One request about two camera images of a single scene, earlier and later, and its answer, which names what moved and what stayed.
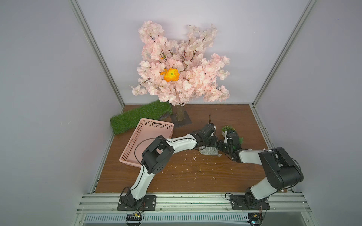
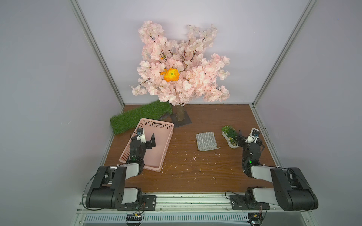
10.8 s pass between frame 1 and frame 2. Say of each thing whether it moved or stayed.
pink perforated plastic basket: stayed
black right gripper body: moved
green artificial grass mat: stayed
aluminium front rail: stayed
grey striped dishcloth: moved
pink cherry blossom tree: stayed
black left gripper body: moved
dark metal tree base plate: stayed
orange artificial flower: stayed
